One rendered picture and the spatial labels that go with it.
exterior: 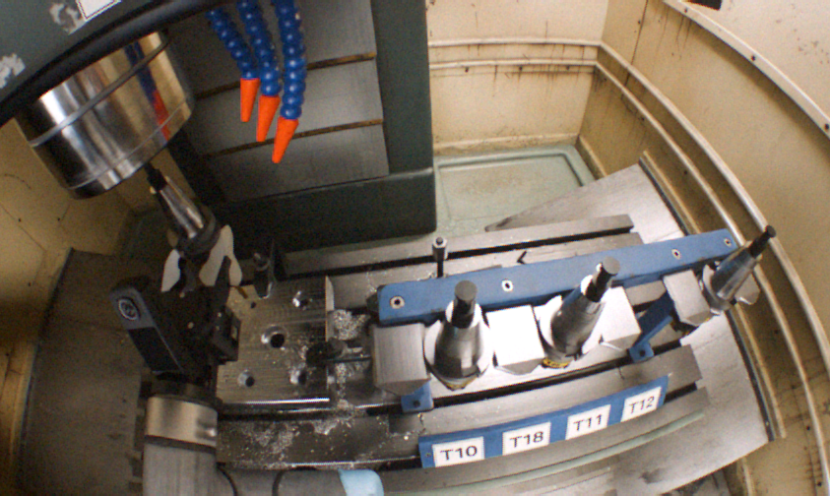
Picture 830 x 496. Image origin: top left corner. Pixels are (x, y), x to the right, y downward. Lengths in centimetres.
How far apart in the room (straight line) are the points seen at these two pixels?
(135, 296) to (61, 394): 103
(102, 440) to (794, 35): 190
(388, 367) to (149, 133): 28
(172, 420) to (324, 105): 66
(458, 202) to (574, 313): 103
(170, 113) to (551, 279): 38
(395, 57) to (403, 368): 64
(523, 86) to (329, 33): 81
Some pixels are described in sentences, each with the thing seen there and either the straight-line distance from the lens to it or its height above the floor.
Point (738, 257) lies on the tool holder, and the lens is 45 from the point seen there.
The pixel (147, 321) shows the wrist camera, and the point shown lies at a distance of 36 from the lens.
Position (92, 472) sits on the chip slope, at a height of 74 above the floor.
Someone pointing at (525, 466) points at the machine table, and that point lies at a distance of 65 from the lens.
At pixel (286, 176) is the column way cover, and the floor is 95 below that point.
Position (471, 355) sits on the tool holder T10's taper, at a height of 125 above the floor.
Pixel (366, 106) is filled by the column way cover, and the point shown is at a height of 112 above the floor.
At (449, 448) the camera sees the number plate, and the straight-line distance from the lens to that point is 59.
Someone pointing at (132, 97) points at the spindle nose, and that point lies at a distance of 30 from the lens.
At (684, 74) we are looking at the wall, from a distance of 107.
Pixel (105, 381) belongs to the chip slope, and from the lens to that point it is 129.
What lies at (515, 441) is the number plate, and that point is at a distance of 61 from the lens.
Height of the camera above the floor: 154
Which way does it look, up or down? 54 degrees down
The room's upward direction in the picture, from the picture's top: 6 degrees counter-clockwise
